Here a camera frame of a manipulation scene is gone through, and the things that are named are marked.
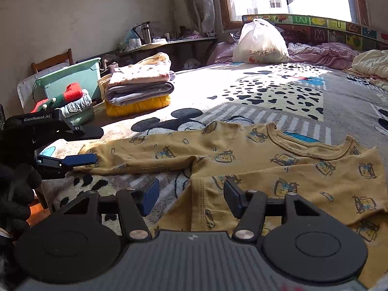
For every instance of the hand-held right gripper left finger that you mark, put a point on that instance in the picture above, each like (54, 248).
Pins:
(150, 197)

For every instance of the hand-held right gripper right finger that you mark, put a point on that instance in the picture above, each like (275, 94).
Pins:
(232, 198)

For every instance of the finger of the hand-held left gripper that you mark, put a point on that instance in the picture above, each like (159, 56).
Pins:
(88, 132)
(81, 159)

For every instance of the yellow printed shirt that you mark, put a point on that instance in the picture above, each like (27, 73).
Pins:
(242, 157)

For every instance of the person's left hand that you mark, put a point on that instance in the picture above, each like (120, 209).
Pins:
(16, 197)

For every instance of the pale green folded garment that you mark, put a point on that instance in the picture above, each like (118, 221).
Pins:
(81, 116)

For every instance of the folded denim garment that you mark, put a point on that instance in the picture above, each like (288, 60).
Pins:
(77, 104)

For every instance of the red green knitted garment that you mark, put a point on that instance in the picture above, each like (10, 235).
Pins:
(65, 95)

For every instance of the white plastic box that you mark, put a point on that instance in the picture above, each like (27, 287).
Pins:
(25, 89)

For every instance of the yellow knitted sweater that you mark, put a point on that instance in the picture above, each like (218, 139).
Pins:
(136, 106)

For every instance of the teal plastic tub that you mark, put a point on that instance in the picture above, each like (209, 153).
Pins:
(72, 77)

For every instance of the grey folded garment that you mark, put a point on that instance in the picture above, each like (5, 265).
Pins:
(139, 92)

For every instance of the wooden chair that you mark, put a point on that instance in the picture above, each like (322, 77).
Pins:
(53, 59)

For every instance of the pink dotted folded garment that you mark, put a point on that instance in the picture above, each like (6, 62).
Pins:
(139, 69)

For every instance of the cartoon printed bed blanket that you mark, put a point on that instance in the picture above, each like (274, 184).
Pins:
(272, 97)

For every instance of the steel thermos bottle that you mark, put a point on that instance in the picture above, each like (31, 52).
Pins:
(146, 33)

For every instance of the folding side table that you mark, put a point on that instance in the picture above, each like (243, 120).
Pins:
(169, 44)

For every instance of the white plastic bag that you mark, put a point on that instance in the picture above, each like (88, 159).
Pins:
(260, 42)

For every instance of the purple crumpled quilt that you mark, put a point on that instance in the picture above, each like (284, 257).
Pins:
(318, 54)

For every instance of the sheer grey curtain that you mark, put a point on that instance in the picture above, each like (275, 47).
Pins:
(201, 3)

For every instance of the cream crumpled blanket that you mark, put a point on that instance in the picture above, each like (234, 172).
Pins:
(371, 66)

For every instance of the colourful alphabet foam mat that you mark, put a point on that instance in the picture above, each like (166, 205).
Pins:
(327, 28)

